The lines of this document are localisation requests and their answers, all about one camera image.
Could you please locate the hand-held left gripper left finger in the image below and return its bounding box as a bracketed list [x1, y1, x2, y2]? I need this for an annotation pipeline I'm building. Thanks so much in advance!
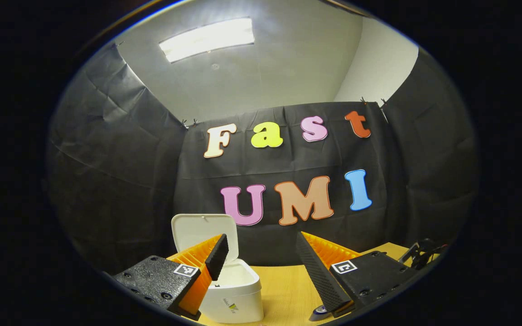
[112, 234, 230, 322]

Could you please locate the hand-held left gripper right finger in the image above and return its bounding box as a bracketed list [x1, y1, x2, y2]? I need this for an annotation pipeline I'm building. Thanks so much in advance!
[295, 232, 418, 317]

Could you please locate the silver blue pop can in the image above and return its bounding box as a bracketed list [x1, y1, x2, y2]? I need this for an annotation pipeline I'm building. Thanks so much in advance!
[310, 304, 335, 321]

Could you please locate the white desktop garbage bin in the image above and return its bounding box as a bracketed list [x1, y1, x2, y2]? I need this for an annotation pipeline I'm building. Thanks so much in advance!
[171, 214, 265, 324]

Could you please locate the wooden desktop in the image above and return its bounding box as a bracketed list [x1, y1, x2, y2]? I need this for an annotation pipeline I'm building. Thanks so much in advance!
[166, 242, 411, 326]

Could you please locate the dark clamp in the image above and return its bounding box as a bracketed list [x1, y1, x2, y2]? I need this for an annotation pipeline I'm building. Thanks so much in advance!
[399, 239, 448, 270]

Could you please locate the black backdrop cloth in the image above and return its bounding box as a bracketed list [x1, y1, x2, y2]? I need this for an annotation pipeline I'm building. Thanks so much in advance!
[46, 43, 479, 274]

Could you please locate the ceiling light panel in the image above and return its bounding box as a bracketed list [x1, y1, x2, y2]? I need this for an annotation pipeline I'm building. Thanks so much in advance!
[159, 17, 255, 63]

